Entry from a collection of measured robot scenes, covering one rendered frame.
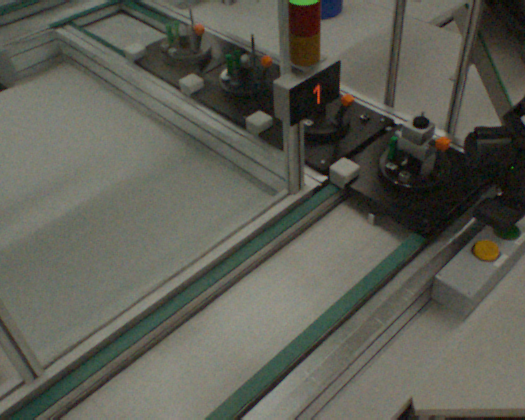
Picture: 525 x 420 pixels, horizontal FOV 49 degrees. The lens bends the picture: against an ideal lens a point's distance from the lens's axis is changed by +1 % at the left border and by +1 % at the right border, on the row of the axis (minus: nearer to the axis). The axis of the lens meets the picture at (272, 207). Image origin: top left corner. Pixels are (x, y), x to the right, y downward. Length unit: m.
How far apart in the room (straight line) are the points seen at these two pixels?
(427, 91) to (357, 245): 0.66
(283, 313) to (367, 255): 0.20
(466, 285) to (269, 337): 0.34
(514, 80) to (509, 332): 0.54
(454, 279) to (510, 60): 0.54
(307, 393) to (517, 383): 0.36
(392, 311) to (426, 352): 0.12
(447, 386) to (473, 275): 0.19
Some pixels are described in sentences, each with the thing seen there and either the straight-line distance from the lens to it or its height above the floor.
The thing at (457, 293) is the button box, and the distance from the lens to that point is 1.01.
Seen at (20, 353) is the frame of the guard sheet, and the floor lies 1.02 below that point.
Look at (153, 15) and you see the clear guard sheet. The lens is 0.78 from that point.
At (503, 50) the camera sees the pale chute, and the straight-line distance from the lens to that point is 1.35.
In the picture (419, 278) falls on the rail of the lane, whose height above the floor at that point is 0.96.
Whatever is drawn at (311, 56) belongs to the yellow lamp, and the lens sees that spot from 0.93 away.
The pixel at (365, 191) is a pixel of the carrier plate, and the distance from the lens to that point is 1.13.
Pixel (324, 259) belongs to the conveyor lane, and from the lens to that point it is 1.08.
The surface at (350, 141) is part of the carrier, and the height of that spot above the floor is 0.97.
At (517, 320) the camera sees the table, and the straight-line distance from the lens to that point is 1.13.
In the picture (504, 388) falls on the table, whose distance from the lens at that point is 1.04.
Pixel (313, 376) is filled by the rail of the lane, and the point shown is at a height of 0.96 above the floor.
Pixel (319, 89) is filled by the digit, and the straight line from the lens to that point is 0.97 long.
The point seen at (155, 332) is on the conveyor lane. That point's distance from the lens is 0.99.
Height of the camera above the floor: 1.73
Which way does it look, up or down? 44 degrees down
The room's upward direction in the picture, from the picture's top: 4 degrees counter-clockwise
